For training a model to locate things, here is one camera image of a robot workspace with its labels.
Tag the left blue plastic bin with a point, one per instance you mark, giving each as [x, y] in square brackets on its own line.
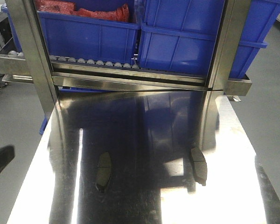
[89, 38]

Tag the dark brake pad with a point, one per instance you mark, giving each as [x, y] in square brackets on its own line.
[199, 166]
[104, 172]

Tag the red bubble wrap bags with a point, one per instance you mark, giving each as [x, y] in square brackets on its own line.
[121, 14]

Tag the stainless steel rack frame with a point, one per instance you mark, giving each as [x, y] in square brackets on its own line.
[46, 75]

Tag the grey roller conveyor track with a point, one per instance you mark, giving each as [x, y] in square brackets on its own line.
[90, 61]

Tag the right blue plastic bin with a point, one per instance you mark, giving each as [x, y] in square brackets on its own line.
[180, 35]

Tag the blue plastic bin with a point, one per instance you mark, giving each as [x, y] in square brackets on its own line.
[89, 38]
[180, 35]

